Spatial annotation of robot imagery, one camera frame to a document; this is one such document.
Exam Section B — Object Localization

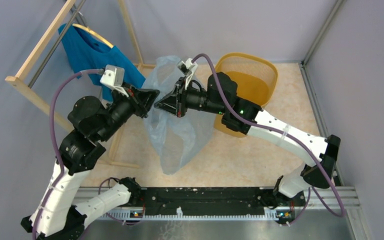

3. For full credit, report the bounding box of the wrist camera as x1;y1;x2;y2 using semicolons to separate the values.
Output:
176;58;198;90
99;64;129;97

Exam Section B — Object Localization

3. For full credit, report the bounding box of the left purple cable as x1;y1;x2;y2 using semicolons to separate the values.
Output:
31;68;105;240

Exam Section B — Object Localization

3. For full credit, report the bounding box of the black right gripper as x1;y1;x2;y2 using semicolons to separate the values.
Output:
154;77;226;120

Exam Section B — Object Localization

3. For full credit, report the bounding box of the light blue trash bag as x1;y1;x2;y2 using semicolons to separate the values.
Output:
142;55;216;175

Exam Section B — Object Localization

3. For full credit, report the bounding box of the wooden clothes hanger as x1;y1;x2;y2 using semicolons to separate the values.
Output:
72;23;114;49

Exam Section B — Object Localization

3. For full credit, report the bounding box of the wooden clothes rack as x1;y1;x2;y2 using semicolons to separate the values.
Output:
5;0;166;170

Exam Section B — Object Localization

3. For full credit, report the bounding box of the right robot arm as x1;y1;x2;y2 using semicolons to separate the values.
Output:
154;72;341;206

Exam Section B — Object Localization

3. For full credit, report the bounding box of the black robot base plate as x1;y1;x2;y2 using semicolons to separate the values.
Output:
128;187;305;216

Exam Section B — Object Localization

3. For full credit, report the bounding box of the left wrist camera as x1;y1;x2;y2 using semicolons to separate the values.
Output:
99;64;129;97

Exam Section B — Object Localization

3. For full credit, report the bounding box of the yellow mesh trash bin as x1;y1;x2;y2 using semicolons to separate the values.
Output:
213;52;279;138

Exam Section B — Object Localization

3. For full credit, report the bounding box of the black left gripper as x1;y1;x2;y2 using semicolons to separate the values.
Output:
97;80;161;142

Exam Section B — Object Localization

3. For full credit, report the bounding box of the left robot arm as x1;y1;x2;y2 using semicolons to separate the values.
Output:
21;85;160;240

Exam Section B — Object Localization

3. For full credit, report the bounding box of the aluminium frame rail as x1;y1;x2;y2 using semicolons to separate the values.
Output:
76;187;362;222

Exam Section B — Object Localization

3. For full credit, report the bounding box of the blue t-shirt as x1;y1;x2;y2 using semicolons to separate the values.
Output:
61;25;146;89

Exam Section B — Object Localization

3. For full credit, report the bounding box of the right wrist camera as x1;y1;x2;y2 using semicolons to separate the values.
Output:
176;58;198;90

